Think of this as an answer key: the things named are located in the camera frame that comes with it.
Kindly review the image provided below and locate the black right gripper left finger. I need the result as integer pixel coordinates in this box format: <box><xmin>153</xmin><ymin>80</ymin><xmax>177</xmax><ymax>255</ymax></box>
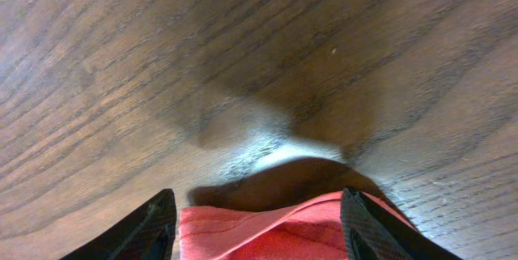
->
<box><xmin>64</xmin><ymin>189</ymin><xmax>177</xmax><ymax>260</ymax></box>

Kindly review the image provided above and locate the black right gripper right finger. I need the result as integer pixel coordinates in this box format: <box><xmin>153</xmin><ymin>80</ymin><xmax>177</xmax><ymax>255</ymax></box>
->
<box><xmin>340</xmin><ymin>188</ymin><xmax>459</xmax><ymax>260</ymax></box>

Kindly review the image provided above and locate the red printed t-shirt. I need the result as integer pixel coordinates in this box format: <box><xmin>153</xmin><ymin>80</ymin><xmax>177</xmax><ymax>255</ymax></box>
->
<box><xmin>178</xmin><ymin>190</ymin><xmax>418</xmax><ymax>260</ymax></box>

